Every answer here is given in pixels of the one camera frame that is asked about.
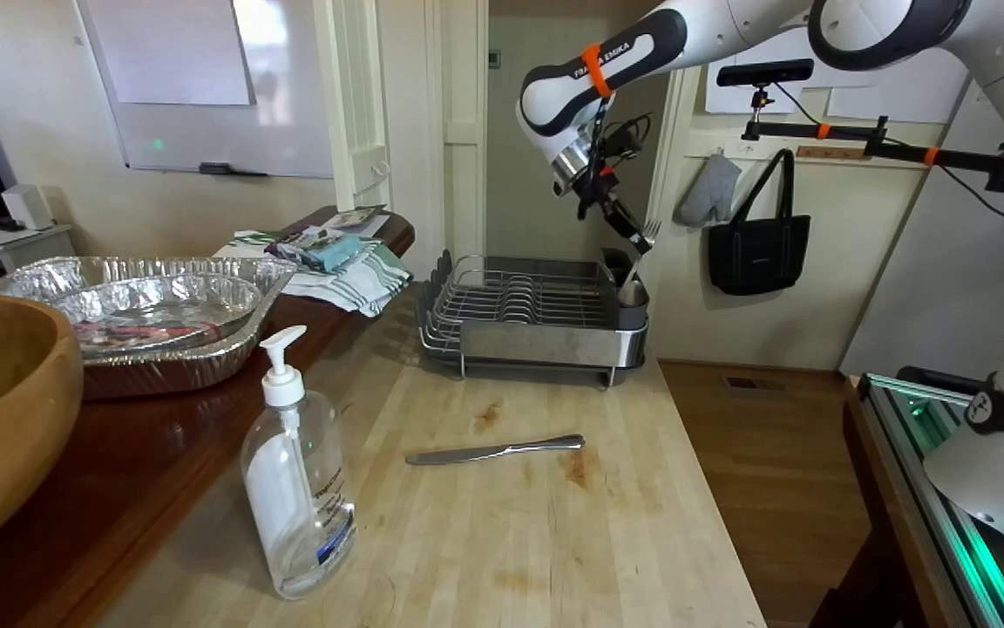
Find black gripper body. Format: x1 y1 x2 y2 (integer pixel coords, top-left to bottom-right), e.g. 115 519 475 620
573 160 618 215

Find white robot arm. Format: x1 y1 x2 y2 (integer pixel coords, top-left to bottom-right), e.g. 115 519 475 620
516 0 1004 377

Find grey oven mitt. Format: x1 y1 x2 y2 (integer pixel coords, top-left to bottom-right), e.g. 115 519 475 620
673 154 738 226

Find black tote bag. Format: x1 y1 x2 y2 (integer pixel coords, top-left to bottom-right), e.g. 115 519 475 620
704 151 810 297

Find steel dish rack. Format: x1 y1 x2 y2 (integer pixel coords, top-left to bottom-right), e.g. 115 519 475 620
419 252 647 379

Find silver table knife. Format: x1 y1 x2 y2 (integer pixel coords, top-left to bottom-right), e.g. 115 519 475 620
405 433 587 468

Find striped dish towels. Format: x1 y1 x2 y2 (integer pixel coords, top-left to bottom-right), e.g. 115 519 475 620
219 209 412 318

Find clear sanitizer pump bottle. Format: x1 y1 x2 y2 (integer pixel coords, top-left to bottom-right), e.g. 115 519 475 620
241 324 355 600

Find white whiteboard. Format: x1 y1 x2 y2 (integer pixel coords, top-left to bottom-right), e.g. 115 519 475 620
78 0 331 176

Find aluminium foil tray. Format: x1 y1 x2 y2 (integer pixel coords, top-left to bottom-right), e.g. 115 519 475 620
0 255 292 399

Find dark wooden side table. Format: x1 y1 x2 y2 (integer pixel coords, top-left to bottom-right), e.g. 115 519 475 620
0 206 419 628

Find black camera on boom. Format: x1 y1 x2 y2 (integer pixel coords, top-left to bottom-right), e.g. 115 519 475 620
717 59 1004 192

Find green lit robot base rail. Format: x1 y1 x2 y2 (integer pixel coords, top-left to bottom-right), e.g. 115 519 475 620
849 369 1004 628

